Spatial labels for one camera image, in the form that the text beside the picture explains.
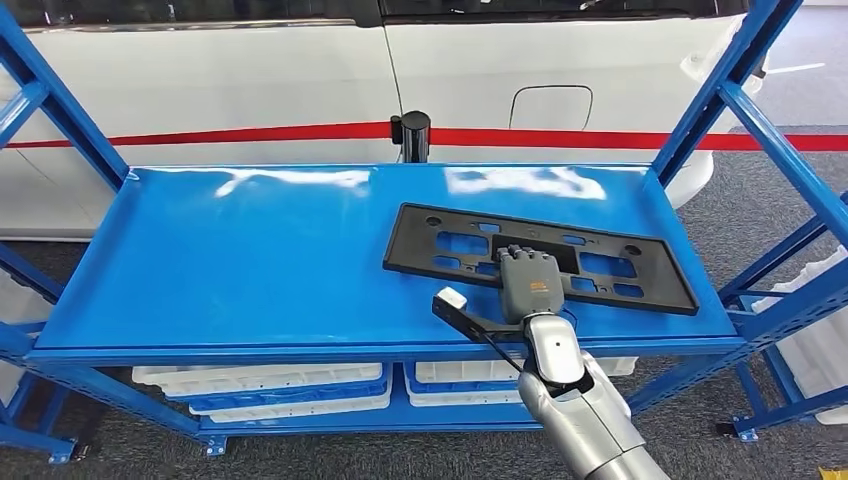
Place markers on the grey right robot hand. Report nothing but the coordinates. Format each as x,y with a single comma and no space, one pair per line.
530,285

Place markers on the black plastic licence plate frame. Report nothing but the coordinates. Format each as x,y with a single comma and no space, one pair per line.
662,278

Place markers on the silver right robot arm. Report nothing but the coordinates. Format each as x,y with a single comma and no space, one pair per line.
583,411

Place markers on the red barrier belt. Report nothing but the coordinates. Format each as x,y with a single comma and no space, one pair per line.
232,135

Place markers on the white car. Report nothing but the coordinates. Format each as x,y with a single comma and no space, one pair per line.
199,79

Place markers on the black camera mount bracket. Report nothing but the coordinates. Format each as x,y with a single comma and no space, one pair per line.
470,323

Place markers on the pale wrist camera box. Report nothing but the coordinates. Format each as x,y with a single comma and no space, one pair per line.
452,298

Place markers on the black barrier post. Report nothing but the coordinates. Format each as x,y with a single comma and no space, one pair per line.
412,136

